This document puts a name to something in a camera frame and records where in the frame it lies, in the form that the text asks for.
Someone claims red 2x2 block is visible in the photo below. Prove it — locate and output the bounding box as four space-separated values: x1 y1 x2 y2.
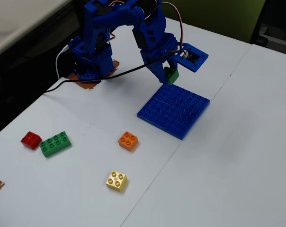
20 131 43 150

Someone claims green 2x4 block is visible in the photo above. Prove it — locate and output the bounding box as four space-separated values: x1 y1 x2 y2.
39 131 72 158

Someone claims orange 2x2 block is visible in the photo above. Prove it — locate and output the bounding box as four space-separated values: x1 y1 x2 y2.
117 131 139 151

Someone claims white side table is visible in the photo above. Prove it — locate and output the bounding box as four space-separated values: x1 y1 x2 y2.
0 0 72 60

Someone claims green 2x2 block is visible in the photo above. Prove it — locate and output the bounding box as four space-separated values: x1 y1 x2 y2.
163 66 180 86

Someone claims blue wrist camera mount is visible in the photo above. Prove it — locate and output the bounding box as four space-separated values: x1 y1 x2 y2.
173 43 209 73

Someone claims grey box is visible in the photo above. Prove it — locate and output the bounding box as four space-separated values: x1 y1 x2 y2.
258 25 286 57

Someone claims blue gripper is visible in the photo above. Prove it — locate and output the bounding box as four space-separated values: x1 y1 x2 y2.
140 32 179 84

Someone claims white power cable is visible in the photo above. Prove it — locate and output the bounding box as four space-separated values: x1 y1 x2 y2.
55 45 70 80

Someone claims blue 8x8 base plate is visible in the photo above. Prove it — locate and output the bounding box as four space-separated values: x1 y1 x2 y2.
136 83 211 140

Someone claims yellow 2x2 block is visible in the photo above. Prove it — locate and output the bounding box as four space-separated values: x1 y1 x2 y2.
106 170 128 192

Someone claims thin servo wire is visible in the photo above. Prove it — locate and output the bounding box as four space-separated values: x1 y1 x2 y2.
154 1 184 54

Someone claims black camera cable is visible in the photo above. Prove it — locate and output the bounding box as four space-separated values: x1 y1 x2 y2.
42 51 181 95

